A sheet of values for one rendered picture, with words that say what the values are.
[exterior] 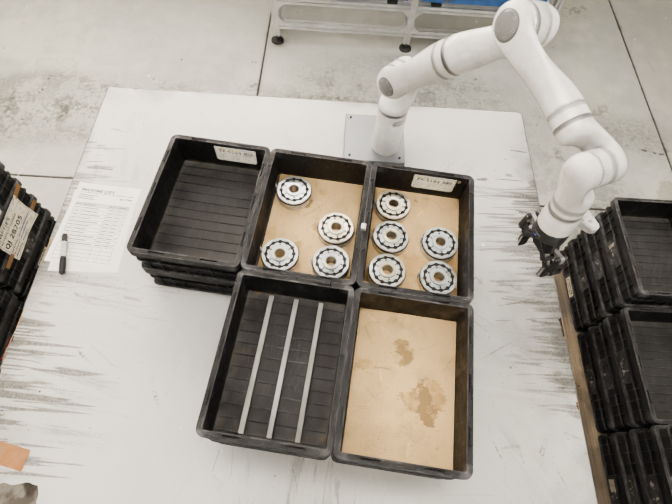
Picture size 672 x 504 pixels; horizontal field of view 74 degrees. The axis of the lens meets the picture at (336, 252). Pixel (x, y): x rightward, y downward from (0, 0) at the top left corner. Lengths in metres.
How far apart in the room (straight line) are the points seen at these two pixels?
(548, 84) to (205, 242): 0.94
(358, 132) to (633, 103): 2.22
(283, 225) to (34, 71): 2.38
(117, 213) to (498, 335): 1.26
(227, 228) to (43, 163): 1.70
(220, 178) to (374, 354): 0.71
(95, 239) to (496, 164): 1.38
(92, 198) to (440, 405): 1.26
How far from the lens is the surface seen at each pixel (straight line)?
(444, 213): 1.41
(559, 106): 0.95
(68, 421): 1.44
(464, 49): 1.13
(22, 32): 3.74
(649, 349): 2.06
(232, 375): 1.19
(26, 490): 1.45
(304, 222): 1.33
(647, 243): 2.12
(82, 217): 1.67
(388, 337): 1.21
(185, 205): 1.42
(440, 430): 1.19
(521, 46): 0.99
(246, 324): 1.22
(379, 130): 1.46
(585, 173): 0.90
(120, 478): 1.36
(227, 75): 3.03
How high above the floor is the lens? 1.97
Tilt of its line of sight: 63 degrees down
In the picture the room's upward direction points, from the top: 5 degrees clockwise
